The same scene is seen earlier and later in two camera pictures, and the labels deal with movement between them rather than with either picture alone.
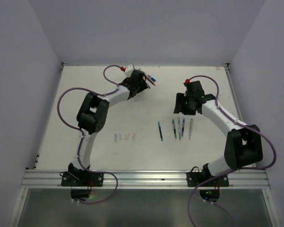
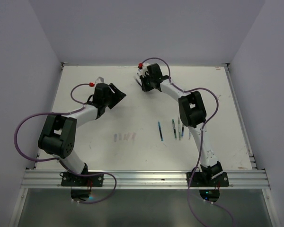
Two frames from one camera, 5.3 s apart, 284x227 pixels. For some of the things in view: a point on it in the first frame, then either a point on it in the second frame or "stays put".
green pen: x=174 y=128 stays put
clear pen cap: x=132 y=136 stays put
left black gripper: x=143 y=85 -> x=117 y=97
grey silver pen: x=179 y=128 stays put
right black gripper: x=180 y=99 -> x=143 y=78
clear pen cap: x=126 y=136 stays put
